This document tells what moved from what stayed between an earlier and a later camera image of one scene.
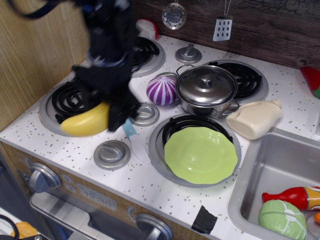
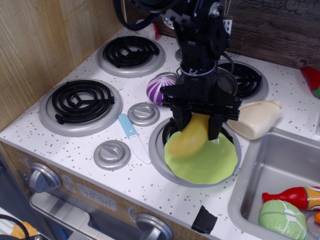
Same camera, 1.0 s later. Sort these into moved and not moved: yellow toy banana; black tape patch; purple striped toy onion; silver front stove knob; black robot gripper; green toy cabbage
Moved: yellow toy banana; black robot gripper
Not moved: purple striped toy onion; black tape patch; green toy cabbage; silver front stove knob
